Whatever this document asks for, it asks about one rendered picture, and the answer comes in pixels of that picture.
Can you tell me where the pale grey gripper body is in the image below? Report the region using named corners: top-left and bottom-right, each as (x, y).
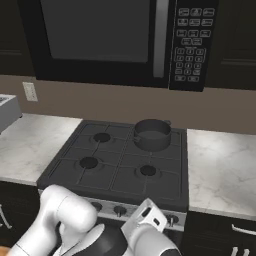
top-left (120, 197), bottom-right (153, 240)

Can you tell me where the black stove knob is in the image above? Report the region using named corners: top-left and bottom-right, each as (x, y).
top-left (91, 201), bottom-right (104, 213)
top-left (113, 205), bottom-right (128, 218)
top-left (166, 214), bottom-right (180, 228)

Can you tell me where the black gas stove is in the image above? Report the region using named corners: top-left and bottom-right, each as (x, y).
top-left (36, 119), bottom-right (190, 256)

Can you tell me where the dark base cupboard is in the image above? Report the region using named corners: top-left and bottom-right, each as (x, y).
top-left (179, 210), bottom-right (256, 256)
top-left (0, 180), bottom-right (42, 248)

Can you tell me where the dark grey cooking pot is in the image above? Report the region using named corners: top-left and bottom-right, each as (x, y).
top-left (132, 118), bottom-right (173, 153)

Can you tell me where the grey toaster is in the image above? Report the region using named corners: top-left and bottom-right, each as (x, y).
top-left (0, 93), bottom-right (23, 135)

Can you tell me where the black microwave oven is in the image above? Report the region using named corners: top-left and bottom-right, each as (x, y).
top-left (17, 0), bottom-right (220, 93)

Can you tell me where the silver drawer handle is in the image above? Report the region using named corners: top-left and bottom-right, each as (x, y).
top-left (231, 223), bottom-right (256, 237)

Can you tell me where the white wall socket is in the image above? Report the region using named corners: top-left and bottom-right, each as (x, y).
top-left (22, 81), bottom-right (39, 103)

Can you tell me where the silver microwave door handle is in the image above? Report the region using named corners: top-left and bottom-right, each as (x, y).
top-left (152, 0), bottom-right (170, 79)

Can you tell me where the dark wall cupboard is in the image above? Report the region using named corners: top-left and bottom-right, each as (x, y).
top-left (204, 0), bottom-right (256, 91)
top-left (0, 0), bottom-right (36, 77)

